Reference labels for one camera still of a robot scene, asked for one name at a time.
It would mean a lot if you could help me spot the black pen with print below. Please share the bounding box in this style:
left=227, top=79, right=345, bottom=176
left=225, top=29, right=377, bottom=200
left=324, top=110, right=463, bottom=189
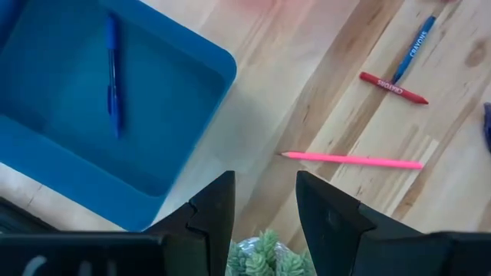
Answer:
left=483, top=102, right=491, bottom=154

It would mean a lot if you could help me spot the pink pencil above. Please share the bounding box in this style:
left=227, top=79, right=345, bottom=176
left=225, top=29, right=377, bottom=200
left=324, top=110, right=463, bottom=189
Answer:
left=279, top=150, right=424, bottom=171

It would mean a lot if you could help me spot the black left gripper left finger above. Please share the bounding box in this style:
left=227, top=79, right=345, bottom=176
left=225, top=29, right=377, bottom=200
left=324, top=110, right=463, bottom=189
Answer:
left=0, top=171, right=236, bottom=276

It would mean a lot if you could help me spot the potted green succulent plant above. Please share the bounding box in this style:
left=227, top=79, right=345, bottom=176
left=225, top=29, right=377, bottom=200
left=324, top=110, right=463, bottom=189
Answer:
left=226, top=228, right=318, bottom=276

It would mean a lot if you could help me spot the red crayon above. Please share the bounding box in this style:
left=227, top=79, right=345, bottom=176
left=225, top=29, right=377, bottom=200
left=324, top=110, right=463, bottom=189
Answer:
left=359, top=71, right=430, bottom=106

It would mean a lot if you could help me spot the blue plastic bin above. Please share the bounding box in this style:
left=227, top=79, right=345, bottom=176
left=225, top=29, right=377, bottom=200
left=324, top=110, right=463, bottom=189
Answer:
left=0, top=0, right=238, bottom=232

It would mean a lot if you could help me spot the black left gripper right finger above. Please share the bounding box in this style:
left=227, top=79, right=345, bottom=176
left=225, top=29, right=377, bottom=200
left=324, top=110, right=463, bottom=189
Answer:
left=297, top=171, right=491, bottom=276

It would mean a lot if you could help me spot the blue pen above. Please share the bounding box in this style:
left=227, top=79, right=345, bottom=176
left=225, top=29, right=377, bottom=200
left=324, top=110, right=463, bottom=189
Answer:
left=105, top=13, right=124, bottom=140

